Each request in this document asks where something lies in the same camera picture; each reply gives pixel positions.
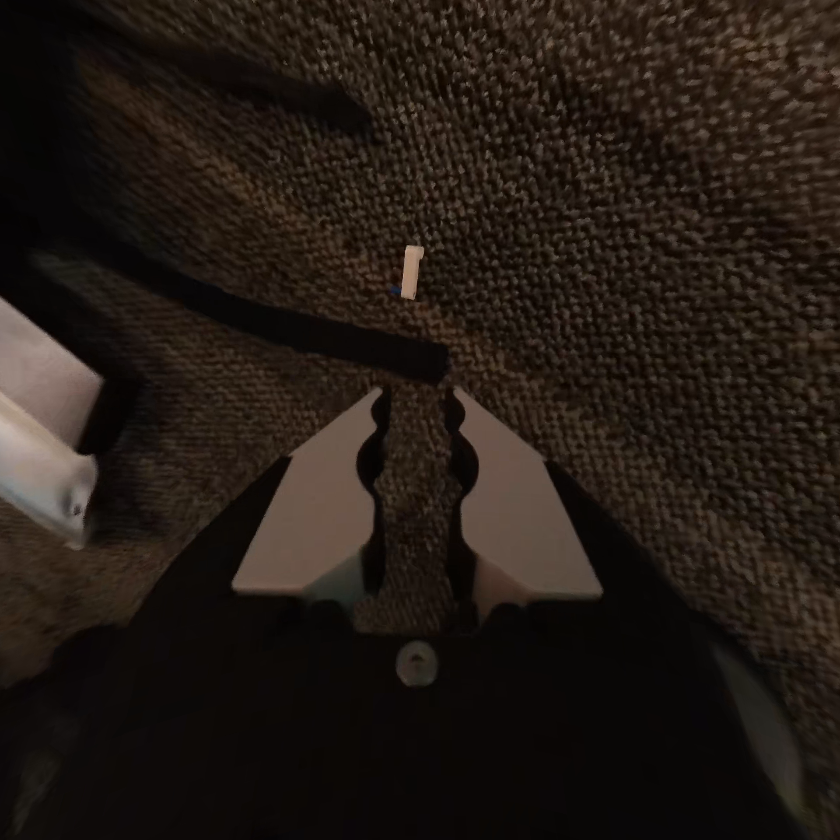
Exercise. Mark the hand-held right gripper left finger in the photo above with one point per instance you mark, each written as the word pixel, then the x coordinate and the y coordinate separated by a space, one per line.
pixel 315 525

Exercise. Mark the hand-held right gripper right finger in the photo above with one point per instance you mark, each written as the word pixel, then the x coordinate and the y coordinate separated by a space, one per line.
pixel 518 525

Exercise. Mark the small white lego liftarm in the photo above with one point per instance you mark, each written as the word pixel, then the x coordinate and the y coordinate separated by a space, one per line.
pixel 412 272

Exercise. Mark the white table leg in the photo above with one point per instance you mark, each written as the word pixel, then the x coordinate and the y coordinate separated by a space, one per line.
pixel 39 459

